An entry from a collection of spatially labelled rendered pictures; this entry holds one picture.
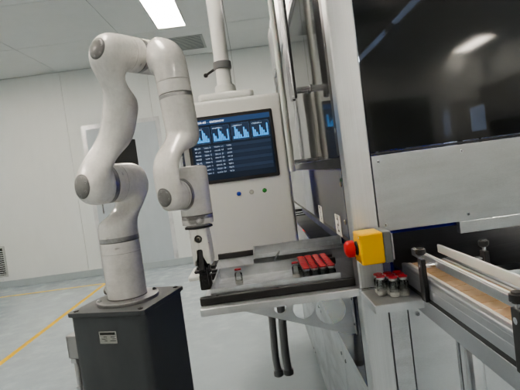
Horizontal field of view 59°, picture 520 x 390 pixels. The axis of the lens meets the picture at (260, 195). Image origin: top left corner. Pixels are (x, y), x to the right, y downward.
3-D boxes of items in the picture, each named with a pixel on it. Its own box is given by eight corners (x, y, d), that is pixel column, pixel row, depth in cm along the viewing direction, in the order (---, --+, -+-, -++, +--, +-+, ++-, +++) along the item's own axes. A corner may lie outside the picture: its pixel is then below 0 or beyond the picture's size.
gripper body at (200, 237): (210, 222, 120) (216, 265, 121) (213, 218, 130) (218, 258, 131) (181, 226, 120) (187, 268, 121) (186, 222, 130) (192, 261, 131)
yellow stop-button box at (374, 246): (384, 256, 112) (381, 227, 112) (394, 261, 105) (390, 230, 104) (354, 260, 112) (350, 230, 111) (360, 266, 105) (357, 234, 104)
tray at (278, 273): (326, 265, 146) (325, 254, 146) (342, 285, 120) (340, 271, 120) (219, 279, 146) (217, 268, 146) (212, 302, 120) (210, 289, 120)
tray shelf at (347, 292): (338, 246, 186) (338, 241, 186) (391, 291, 116) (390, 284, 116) (220, 262, 185) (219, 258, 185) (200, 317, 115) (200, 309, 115)
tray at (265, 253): (340, 244, 181) (339, 234, 180) (355, 255, 155) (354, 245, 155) (254, 254, 180) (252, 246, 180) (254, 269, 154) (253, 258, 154)
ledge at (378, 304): (417, 290, 114) (416, 282, 114) (439, 306, 101) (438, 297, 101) (361, 298, 114) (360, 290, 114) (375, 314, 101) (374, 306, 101)
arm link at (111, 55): (134, 205, 146) (90, 213, 132) (109, 193, 152) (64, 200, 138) (157, 42, 132) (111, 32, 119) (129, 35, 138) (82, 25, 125)
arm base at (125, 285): (83, 309, 139) (73, 248, 138) (119, 291, 157) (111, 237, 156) (138, 307, 133) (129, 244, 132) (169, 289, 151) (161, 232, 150)
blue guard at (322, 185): (289, 196, 314) (286, 170, 313) (351, 238, 120) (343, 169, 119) (289, 197, 314) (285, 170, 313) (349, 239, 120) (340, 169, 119)
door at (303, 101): (305, 162, 209) (288, 30, 206) (319, 160, 162) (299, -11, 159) (303, 162, 209) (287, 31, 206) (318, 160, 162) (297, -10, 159)
